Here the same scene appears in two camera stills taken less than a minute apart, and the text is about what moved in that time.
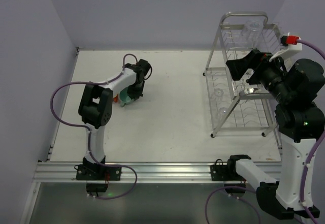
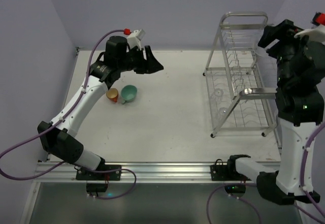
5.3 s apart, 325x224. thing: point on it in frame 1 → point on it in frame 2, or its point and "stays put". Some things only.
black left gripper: x=137 y=89 → x=141 y=62
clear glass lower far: x=217 y=96 stays put
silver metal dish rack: x=236 y=104 stays put
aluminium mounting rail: x=168 y=172 stays put
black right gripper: x=254 y=65 → x=275 y=36
